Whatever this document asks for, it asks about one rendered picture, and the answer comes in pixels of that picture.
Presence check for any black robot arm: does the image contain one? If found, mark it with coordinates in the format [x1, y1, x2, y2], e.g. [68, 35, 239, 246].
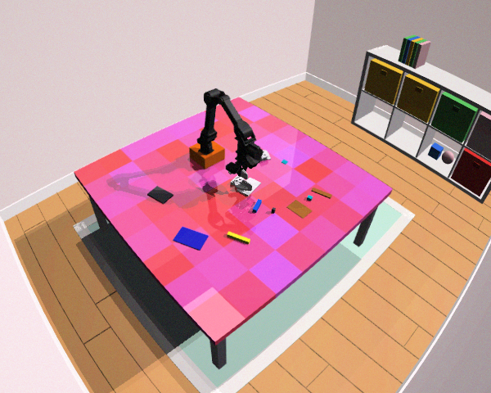
[196, 88, 264, 169]

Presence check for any yellow rectangular bar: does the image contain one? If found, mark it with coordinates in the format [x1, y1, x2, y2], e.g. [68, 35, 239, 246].
[227, 232, 250, 245]

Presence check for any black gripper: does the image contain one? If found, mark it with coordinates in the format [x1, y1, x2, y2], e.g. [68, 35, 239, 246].
[225, 150, 248, 177]

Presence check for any blue rectangular block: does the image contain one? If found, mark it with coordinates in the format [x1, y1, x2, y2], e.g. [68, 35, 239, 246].
[253, 199, 262, 213]

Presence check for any blue flat rectangular plate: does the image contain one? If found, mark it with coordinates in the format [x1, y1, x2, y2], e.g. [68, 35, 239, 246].
[173, 226, 208, 251]

